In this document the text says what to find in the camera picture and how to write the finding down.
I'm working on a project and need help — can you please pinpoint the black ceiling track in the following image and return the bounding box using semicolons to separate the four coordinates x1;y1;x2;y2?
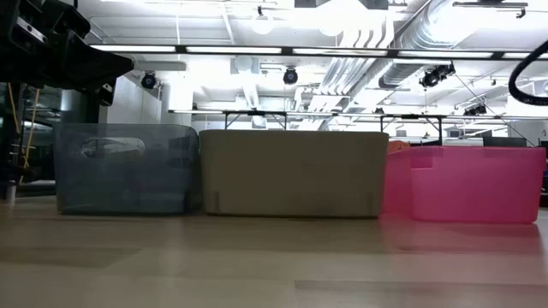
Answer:
452;1;528;20

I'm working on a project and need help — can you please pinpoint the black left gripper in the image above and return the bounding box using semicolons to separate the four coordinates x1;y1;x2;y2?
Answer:
0;0;134;107

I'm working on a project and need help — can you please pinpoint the white round ceiling lamp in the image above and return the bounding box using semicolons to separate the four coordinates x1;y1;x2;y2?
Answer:
251;15;275;36

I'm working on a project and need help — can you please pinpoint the light grey plastic bin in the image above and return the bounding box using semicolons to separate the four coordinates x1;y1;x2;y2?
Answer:
199;129;390;219

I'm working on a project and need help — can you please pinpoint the black framed background table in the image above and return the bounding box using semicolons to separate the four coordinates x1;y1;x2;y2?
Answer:
379;113;445;146
223;110;289;131

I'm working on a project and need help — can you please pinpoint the smoky grey translucent plastic bin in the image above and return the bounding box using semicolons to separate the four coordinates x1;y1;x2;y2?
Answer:
54;122;201;216

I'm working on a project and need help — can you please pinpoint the long ceiling light strip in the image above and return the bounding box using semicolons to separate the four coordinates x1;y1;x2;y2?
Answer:
89;44;548;60

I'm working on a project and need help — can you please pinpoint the silver ventilation duct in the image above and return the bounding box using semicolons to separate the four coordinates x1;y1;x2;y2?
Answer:
378;0;476;90

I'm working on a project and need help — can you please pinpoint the pink translucent plastic bin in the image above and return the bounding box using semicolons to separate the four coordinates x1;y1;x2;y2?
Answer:
383;145;547;224

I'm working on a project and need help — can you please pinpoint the orange background object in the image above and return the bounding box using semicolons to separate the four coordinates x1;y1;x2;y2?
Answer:
388;139;411;154

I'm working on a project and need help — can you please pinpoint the black monitor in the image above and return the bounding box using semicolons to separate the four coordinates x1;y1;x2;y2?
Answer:
482;136;527;148

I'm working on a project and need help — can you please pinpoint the dark shelf rack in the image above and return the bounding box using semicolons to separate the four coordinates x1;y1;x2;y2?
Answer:
0;83;61;200

